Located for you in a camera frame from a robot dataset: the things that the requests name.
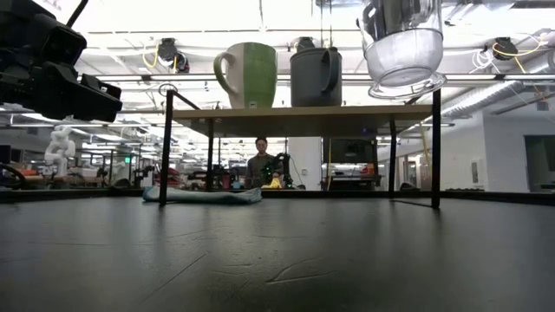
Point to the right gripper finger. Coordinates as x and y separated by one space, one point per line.
370 21
399 15

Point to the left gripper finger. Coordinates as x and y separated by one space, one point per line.
82 99

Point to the clear glass cup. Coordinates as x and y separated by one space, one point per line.
403 60

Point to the grey mug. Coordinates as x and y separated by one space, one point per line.
312 78

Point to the green and white mug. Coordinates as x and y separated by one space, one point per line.
256 73

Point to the black background robot arm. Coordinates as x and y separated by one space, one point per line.
284 164

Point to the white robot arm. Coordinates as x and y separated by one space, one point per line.
60 147

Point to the wooden shelf with black legs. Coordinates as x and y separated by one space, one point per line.
303 121

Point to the blue cloth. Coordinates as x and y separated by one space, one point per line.
208 196

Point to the person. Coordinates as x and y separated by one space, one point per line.
259 167

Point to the yellow object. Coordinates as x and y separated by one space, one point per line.
274 184

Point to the black table mat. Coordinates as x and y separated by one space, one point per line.
303 260

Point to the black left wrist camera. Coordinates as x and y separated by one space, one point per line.
65 43

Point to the black frame loop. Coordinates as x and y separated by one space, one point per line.
168 84

